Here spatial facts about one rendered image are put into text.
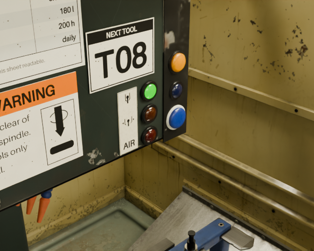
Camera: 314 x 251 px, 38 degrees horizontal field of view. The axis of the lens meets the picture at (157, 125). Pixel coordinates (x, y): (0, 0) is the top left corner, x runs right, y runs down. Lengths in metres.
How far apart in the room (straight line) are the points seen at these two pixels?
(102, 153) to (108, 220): 1.60
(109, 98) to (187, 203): 1.31
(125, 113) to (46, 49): 0.14
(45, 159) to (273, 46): 0.97
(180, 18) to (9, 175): 0.28
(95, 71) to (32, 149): 0.11
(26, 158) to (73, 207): 1.56
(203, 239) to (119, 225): 1.08
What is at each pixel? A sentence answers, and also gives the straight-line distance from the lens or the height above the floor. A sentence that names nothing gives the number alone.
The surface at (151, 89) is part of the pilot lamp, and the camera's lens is 0.58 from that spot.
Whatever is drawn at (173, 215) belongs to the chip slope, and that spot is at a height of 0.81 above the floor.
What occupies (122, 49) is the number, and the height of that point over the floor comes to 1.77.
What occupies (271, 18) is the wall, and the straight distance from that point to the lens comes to 1.37.
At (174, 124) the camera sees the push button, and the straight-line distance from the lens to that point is 0.63.
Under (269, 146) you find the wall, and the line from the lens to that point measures 1.49.
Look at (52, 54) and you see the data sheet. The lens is 0.48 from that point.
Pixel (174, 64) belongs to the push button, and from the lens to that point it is 0.59.
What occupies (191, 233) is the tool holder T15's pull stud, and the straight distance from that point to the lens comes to 0.93.
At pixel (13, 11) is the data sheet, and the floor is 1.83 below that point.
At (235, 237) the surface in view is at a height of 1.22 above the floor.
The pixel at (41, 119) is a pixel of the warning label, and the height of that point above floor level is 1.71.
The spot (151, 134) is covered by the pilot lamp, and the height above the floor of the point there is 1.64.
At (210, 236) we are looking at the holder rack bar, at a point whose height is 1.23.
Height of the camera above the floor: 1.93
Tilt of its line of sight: 27 degrees down
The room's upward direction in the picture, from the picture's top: straight up
